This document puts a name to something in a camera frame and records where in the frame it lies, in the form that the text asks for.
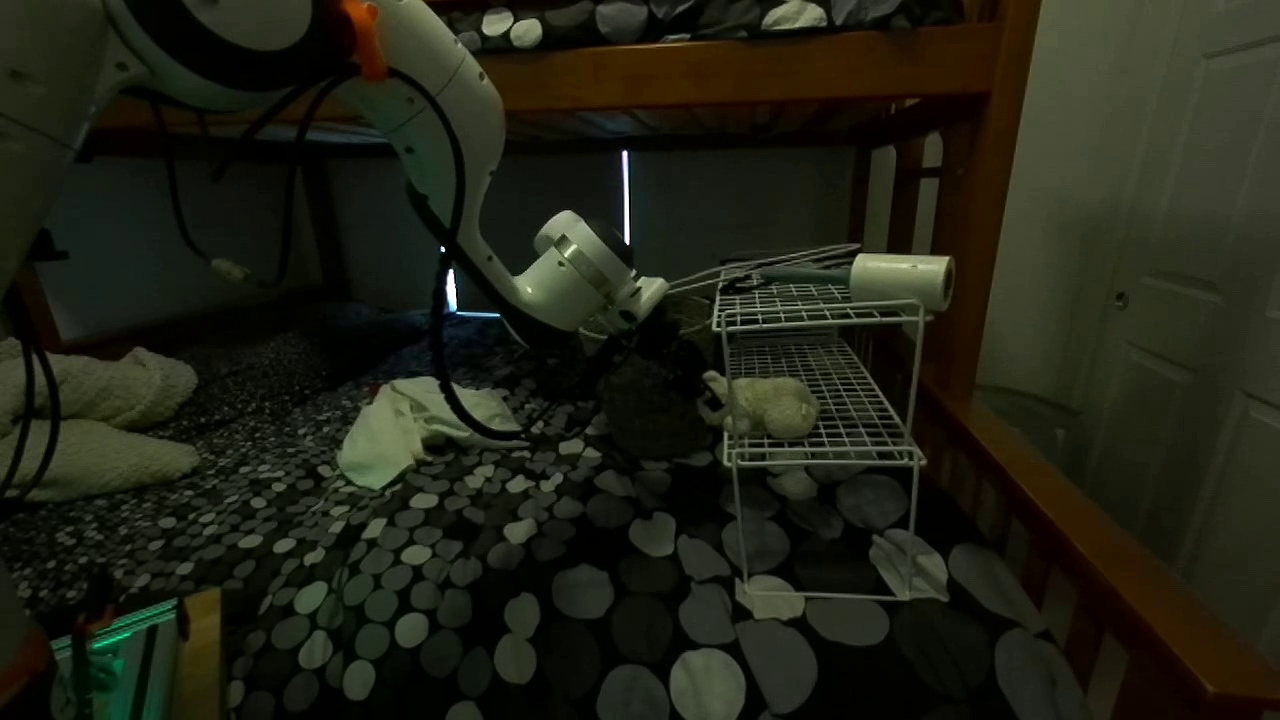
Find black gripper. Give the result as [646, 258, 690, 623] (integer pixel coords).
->
[622, 283, 716, 385]

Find white cup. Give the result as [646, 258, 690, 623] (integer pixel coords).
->
[697, 367, 825, 450]

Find white lint roller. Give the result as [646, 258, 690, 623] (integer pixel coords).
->
[847, 248, 959, 315]

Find black polka dot duvet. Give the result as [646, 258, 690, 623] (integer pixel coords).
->
[0, 312, 1113, 720]

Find white crumpled cloth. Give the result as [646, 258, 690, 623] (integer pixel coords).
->
[333, 372, 529, 496]

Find polka dot bunk mattress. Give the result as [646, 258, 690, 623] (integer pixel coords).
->
[436, 0, 977, 54]

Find white panel door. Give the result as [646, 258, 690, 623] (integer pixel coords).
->
[977, 0, 1280, 632]

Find white pillow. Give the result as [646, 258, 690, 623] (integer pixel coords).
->
[0, 416, 208, 507]
[0, 338, 204, 431]

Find green lit box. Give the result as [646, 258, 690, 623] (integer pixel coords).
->
[50, 598, 186, 720]

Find white wire shelf rack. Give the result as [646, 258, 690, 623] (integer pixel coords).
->
[708, 258, 954, 606]

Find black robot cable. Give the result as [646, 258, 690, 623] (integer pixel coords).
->
[131, 65, 533, 450]

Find wooden bunk bed frame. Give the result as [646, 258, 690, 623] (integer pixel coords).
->
[77, 0, 1280, 720]

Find black hanging cable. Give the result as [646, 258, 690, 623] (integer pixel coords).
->
[0, 275, 62, 512]

